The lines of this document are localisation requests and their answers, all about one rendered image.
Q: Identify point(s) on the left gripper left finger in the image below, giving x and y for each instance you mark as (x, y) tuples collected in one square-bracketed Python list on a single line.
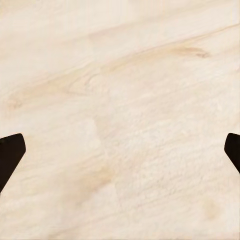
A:
[(12, 149)]

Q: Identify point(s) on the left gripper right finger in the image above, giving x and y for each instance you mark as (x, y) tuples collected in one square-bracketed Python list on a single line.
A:
[(232, 149)]

